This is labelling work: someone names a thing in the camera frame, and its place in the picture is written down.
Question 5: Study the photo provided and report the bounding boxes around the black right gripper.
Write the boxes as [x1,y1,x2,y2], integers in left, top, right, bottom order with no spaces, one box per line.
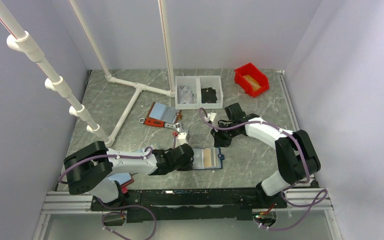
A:
[210,122,240,148]

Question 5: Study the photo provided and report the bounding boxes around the gold vip card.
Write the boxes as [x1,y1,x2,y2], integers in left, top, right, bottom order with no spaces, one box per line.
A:
[202,148,215,169]

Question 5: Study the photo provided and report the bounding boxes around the navy blue card holder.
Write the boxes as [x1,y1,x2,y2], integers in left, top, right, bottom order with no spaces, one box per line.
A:
[192,147,225,170]

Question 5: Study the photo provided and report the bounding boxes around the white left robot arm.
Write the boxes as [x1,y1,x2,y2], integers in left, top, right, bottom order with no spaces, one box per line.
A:
[58,141,194,210]

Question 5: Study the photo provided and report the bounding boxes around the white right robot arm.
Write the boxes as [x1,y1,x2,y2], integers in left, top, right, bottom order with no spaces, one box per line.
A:
[210,103,321,208]

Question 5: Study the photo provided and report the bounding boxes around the white bin with black cards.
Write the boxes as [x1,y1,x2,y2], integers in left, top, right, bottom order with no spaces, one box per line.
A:
[198,75,224,110]

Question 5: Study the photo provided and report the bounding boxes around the red open card holder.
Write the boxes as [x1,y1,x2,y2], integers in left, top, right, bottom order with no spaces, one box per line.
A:
[108,173,134,188]

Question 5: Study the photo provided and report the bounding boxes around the gold cards in bin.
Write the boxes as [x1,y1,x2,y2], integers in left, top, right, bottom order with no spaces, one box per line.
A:
[244,74,262,92]

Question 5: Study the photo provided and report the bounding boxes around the red plastic bin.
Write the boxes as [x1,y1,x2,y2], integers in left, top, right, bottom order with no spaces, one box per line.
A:
[234,62,270,98]

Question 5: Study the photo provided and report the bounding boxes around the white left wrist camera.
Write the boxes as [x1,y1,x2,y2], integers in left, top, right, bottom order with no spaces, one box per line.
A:
[172,122,190,149]

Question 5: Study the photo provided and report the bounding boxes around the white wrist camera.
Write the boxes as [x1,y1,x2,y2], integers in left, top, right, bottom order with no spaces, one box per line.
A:
[172,122,190,149]
[204,112,217,129]

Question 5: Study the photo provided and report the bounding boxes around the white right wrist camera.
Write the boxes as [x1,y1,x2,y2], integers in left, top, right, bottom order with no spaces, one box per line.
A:
[204,112,217,129]

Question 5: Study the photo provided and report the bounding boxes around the orange handled adjustable wrench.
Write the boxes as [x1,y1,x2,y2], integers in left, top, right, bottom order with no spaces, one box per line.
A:
[139,118,186,133]

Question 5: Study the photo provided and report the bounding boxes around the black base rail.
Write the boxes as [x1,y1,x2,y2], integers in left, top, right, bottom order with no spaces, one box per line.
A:
[90,187,287,223]

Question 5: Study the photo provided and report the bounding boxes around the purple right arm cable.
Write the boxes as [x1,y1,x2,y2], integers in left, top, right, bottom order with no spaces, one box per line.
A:
[197,107,329,232]

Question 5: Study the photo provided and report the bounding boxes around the white pvc pipe frame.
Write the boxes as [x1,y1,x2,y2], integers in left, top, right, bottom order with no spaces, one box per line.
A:
[0,0,180,148]

